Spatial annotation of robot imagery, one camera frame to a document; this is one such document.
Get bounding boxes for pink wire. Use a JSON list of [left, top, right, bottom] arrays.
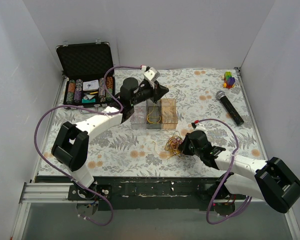
[[133, 109, 146, 122]]

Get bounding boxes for yellow red wire bundle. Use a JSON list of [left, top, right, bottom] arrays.
[[152, 130, 188, 161]]

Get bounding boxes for yellow wires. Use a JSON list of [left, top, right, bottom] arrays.
[[146, 102, 163, 125]]

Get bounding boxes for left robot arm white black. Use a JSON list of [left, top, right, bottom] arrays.
[[51, 77, 169, 200]]

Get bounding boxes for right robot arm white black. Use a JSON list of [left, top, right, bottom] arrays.
[[179, 130, 300, 214]]

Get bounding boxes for smoky grey plastic box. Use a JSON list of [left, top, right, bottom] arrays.
[[146, 99, 162, 130]]

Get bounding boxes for amber plastic box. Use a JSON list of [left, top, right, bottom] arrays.
[[161, 98, 178, 130]]

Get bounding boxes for clear plastic box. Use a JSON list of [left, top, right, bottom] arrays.
[[130, 103, 147, 130]]

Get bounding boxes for floral patterned table mat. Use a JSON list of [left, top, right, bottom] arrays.
[[36, 68, 270, 179]]

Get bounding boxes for white playing card deck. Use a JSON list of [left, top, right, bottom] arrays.
[[82, 79, 99, 92]]

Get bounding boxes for black handheld microphone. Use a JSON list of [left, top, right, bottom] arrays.
[[216, 90, 245, 126]]

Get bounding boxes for black poker chip case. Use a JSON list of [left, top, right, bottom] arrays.
[[56, 42, 114, 108]]

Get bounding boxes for colourful toy block train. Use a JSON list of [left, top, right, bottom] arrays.
[[221, 71, 236, 89]]

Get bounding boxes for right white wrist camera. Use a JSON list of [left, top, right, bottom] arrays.
[[191, 120, 207, 132]]

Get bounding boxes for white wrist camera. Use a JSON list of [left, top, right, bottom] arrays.
[[191, 120, 207, 132], [141, 65, 160, 83]]

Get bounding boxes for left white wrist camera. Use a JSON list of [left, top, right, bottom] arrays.
[[141, 65, 160, 83]]

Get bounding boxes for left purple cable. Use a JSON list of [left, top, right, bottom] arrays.
[[33, 64, 147, 226]]

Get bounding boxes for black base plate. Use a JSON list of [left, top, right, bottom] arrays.
[[67, 176, 248, 212]]

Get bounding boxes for aluminium frame rail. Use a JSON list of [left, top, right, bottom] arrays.
[[11, 177, 300, 240]]

